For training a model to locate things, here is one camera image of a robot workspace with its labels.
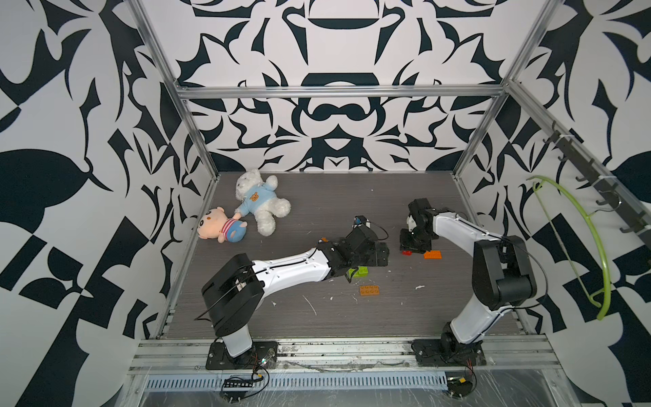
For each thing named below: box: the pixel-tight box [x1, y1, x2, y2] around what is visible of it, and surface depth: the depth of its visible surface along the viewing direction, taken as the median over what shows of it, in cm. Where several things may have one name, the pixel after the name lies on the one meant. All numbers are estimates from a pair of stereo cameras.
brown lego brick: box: [359, 284, 381, 296], surface depth 88 cm
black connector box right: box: [446, 375, 473, 398], surface depth 73 cm
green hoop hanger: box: [526, 175, 612, 321], surface depth 63 cm
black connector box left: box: [220, 379, 254, 402], surface depth 73 cm
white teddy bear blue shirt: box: [234, 168, 292, 237], surface depth 104 cm
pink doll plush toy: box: [196, 206, 248, 244], surface depth 95 cm
